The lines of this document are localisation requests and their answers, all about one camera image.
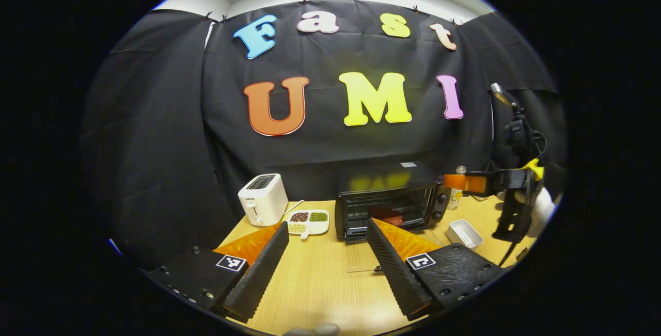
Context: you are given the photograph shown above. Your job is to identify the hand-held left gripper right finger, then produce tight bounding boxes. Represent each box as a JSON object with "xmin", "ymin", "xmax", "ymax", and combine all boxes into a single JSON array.
[{"xmin": 366, "ymin": 217, "xmax": 505, "ymax": 322}]

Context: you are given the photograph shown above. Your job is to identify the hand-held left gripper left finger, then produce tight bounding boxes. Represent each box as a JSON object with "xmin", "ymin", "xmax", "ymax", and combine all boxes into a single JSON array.
[{"xmin": 148, "ymin": 221, "xmax": 290, "ymax": 323}]

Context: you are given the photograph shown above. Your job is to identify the brown meat piece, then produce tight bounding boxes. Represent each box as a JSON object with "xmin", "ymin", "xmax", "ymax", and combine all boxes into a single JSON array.
[{"xmin": 369, "ymin": 207, "xmax": 404, "ymax": 226}]

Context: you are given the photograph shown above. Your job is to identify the black electric oven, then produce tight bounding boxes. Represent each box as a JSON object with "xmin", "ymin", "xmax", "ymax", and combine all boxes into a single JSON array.
[{"xmin": 335, "ymin": 161, "xmax": 450, "ymax": 275}]

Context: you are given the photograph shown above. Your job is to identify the clear bottle with yellow label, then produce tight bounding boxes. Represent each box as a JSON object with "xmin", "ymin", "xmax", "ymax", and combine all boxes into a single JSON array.
[{"xmin": 447, "ymin": 166, "xmax": 467, "ymax": 211}]

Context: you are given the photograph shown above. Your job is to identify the white rectangular tray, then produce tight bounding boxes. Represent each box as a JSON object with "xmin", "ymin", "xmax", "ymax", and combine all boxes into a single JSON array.
[{"xmin": 446, "ymin": 219, "xmax": 484, "ymax": 250}]

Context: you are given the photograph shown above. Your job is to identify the white divided plate with beans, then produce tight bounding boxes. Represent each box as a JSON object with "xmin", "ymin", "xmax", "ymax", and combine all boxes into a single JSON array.
[{"xmin": 286, "ymin": 209, "xmax": 330, "ymax": 240}]

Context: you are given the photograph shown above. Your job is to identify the white toaster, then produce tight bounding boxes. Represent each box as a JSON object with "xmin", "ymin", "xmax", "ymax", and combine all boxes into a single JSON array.
[{"xmin": 238, "ymin": 173, "xmax": 289, "ymax": 227}]

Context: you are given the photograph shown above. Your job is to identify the black backdrop cloth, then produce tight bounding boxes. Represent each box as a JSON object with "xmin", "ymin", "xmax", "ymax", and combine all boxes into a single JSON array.
[{"xmin": 80, "ymin": 0, "xmax": 569, "ymax": 269}]

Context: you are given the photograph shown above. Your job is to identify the white toaster cord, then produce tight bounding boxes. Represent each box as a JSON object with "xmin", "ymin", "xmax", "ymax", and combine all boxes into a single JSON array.
[{"xmin": 281, "ymin": 200, "xmax": 306, "ymax": 218}]

